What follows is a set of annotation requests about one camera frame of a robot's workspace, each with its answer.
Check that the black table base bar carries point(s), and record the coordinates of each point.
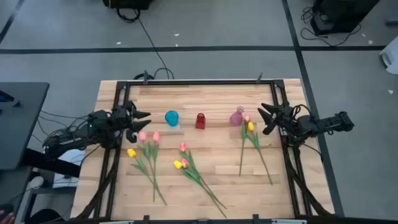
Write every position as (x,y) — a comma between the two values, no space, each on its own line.
(49,162)

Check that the dark device on side table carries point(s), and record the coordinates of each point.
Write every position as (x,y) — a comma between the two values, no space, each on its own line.
(5,96)

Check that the small black object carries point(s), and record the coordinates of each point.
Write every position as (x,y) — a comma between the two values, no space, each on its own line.
(17,104)

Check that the black aluminium table frame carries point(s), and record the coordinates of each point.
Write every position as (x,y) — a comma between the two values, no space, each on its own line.
(202,82)

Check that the dark grey side table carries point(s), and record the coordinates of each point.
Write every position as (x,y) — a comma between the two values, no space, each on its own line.
(21,133)

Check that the red glass vase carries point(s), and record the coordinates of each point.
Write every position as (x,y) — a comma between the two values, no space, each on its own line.
(200,122)

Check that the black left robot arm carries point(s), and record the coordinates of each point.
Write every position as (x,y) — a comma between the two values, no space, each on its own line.
(77,137)

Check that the white round object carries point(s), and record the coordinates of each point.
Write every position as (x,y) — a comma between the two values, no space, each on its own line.
(36,182)

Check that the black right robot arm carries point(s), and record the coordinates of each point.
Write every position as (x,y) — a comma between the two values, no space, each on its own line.
(326,123)

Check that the pink glass vase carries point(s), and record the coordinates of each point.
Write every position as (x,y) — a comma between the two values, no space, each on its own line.
(236,119)

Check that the black equipment cabinet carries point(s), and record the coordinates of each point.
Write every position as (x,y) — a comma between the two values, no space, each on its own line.
(342,12)

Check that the blue glass vase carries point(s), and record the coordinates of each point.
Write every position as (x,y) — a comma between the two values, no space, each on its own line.
(172,118)

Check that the person's hand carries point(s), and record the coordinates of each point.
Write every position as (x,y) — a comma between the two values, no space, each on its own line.
(6,217)

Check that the white plastic object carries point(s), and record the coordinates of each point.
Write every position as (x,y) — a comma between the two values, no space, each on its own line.
(392,57)

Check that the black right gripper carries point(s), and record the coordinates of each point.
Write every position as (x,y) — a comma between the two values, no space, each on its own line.
(284,117)

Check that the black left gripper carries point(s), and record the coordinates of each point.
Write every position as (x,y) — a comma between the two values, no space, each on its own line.
(124,119)

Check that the black equipment box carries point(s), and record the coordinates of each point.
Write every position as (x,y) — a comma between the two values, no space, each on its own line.
(127,3)

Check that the white paper sheets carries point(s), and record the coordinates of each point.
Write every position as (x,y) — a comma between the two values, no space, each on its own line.
(66,181)

